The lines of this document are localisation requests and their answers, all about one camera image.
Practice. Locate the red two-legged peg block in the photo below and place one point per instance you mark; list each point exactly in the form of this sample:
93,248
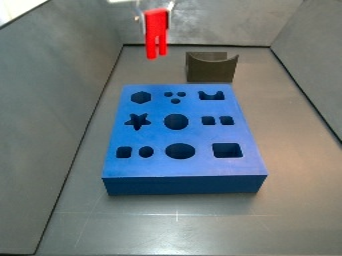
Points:
156,26

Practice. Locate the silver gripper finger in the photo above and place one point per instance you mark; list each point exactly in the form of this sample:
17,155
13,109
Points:
169,6
139,13

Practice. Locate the dark grey curved block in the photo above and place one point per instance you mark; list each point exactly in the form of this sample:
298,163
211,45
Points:
209,67

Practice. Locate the blue foam shape board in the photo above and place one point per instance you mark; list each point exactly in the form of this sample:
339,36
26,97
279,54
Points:
180,141

